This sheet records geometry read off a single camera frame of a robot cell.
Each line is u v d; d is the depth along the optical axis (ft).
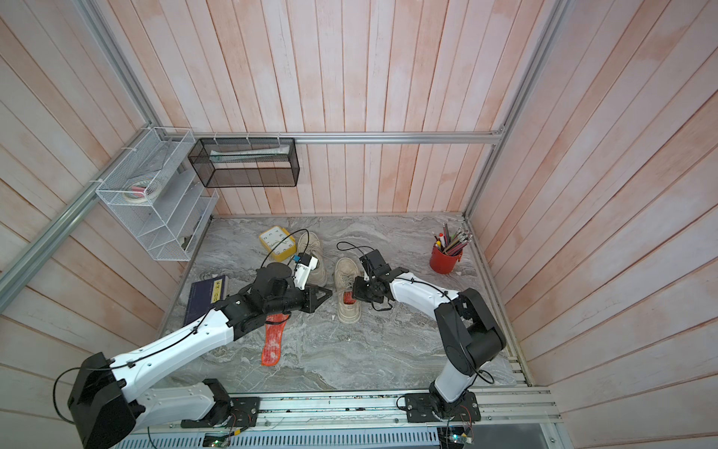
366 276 2.61
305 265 2.23
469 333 1.52
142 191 2.40
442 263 3.23
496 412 2.44
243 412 2.41
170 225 2.56
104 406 1.23
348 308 2.80
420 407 2.39
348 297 2.96
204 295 3.15
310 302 2.12
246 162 3.47
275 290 1.91
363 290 2.67
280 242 3.54
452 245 3.08
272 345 2.75
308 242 3.43
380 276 2.28
